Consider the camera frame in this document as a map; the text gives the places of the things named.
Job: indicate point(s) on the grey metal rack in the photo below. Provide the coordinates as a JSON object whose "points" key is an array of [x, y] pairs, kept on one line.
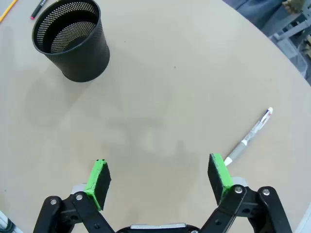
{"points": [[290, 31]]}

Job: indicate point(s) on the black marker pink end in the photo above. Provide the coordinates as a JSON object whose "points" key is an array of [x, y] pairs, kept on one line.
{"points": [[38, 9]]}

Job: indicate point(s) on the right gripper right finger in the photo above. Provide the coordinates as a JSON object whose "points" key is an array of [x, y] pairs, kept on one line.
{"points": [[219, 178]]}

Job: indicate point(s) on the yellow pencil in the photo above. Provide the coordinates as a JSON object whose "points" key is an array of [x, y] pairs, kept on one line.
{"points": [[7, 11]]}

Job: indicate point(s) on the black mesh pen holder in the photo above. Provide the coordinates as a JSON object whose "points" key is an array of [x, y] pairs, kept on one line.
{"points": [[87, 60]]}

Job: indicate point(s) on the white grey multicolour pen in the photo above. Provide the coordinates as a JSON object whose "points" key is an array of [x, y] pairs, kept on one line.
{"points": [[246, 139]]}

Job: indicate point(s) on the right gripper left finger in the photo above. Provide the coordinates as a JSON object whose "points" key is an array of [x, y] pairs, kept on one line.
{"points": [[96, 179]]}

